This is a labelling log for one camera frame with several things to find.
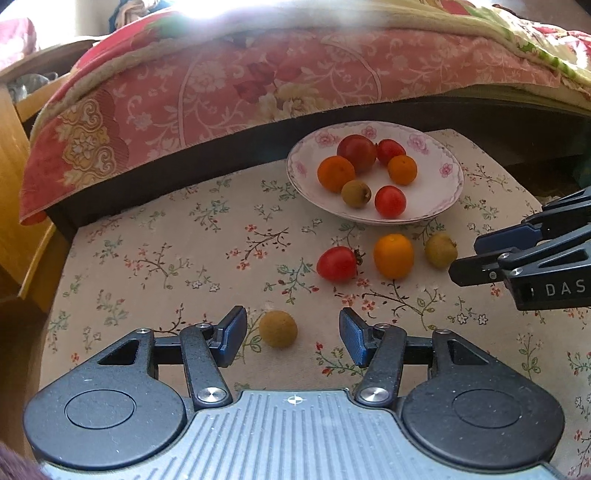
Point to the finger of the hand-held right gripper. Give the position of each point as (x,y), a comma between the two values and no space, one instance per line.
(475,271)
(503,237)

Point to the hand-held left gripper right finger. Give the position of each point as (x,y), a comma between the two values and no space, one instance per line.
(353,334)

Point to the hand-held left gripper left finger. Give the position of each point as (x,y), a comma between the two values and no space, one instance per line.
(233,334)

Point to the small brown-green fruit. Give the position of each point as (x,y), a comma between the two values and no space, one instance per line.
(356,193)
(441,249)

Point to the round tan longan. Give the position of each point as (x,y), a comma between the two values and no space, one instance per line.
(277,328)

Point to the red cherry tomato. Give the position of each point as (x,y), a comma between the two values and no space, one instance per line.
(336,264)
(390,201)
(391,150)

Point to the small orange kumquat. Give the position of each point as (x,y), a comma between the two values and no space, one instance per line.
(402,169)
(393,256)

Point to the white floral rimmed plate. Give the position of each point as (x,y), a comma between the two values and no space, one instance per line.
(429,198)

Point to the round orange mandarin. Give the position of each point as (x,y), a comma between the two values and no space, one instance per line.
(336,173)

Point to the large dark red tomato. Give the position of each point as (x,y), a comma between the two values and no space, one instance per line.
(356,152)

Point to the floral tablecloth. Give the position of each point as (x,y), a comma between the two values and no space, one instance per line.
(184,258)

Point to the green floral quilt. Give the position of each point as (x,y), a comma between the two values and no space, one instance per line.
(521,27)

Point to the pink floral blanket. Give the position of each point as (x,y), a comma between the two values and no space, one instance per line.
(207,83)

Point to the wooden chair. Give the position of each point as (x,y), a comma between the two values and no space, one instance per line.
(18,194)

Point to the crumpled clothes on cabinet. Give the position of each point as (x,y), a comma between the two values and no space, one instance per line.
(32,85)

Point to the dark bed frame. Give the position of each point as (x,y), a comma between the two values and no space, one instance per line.
(194,170)

